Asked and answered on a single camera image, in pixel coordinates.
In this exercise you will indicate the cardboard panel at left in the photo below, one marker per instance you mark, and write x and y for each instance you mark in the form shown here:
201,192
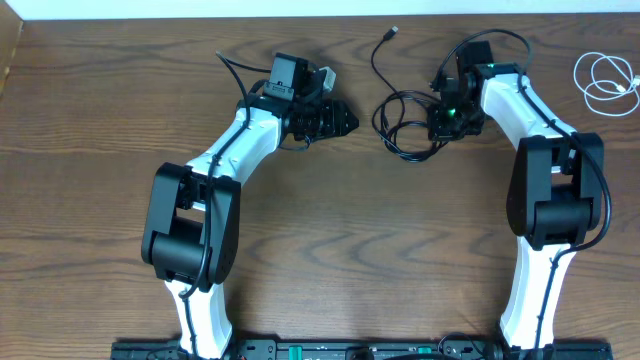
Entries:
11,26

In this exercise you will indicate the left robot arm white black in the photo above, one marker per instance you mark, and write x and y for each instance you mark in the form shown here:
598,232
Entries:
191,233

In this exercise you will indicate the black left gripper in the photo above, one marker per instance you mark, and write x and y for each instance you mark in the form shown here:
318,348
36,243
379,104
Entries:
335,121

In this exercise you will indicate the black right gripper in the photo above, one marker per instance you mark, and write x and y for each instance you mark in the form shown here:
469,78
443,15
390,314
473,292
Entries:
441,131

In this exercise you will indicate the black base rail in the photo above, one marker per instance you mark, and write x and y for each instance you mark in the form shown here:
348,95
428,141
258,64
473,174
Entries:
452,347

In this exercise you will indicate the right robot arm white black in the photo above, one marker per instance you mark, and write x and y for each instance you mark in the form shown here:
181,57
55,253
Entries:
557,192

